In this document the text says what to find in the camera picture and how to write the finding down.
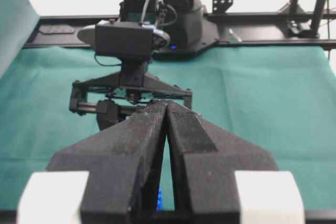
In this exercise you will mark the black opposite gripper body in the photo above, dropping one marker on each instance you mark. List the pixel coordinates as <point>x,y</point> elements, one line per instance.
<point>122,93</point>

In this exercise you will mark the black opposite left gripper left finger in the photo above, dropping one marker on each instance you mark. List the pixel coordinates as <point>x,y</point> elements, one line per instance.
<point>110,113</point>

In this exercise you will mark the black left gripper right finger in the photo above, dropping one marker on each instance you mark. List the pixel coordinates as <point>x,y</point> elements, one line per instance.
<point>124,164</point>

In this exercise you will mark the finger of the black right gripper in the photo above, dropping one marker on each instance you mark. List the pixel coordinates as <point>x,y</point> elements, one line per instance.
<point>204,159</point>

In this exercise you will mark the blue plastic gear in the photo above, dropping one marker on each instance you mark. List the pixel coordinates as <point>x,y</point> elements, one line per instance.
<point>159,205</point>

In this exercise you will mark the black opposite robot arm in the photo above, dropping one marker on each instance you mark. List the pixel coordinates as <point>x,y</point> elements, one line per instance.
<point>254,187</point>

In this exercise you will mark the green table cloth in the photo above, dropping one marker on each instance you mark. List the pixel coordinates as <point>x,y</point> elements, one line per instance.
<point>280,98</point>

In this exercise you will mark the green backdrop curtain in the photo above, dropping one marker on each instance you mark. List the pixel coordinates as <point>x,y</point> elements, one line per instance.
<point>18,20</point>

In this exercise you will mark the black tripod stand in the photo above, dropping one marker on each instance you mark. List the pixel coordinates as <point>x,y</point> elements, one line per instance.
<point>309,3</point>

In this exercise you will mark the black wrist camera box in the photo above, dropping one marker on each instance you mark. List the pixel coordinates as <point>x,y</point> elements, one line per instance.
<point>124,40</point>

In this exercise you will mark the black table frame rail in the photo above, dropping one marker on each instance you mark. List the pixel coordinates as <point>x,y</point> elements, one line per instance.
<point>231,29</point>

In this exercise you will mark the black perforated corner bracket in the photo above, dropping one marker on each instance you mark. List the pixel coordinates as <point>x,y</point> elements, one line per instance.
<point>221,6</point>

